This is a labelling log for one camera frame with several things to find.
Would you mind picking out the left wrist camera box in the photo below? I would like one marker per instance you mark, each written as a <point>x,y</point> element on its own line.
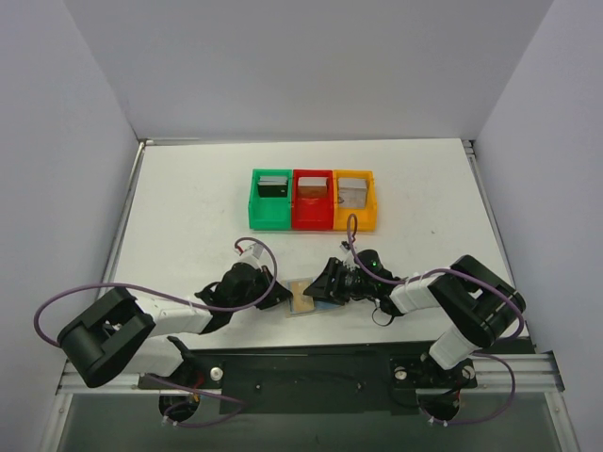
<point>252,254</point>

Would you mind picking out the cards in yellow bin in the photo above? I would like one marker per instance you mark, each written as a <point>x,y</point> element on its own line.
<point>352,192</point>

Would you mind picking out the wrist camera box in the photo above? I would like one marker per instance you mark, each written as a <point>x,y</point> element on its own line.
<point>252,254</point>
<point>346,246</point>

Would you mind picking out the red plastic bin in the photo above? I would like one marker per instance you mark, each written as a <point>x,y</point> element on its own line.
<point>312,214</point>

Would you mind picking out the green plastic bin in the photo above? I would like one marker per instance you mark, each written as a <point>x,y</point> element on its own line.
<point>270,214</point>

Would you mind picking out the cards in red bin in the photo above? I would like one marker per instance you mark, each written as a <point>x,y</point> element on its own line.
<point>312,187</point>

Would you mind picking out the yellow plastic bin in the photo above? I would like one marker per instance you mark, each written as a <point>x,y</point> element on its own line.
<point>367,217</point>

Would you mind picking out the beige leather card holder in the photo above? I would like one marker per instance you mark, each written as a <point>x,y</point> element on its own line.
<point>321,306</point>

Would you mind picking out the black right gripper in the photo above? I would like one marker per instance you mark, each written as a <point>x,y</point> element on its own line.
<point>337,278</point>

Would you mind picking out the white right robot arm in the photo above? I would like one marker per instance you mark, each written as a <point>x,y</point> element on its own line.
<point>480,305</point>

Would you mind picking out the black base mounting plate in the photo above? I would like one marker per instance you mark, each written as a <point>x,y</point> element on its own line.
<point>394,377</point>

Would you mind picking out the black cards in green bin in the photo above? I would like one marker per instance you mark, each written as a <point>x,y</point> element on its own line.
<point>272,186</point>

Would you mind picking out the gold credit card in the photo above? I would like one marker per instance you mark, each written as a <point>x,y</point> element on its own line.
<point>300,304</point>

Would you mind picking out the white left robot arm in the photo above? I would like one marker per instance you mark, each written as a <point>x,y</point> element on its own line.
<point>106,338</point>

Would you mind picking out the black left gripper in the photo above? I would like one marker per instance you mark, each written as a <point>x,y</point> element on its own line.
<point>266,290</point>

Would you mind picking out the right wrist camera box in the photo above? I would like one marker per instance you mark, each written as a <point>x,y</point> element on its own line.
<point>346,246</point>

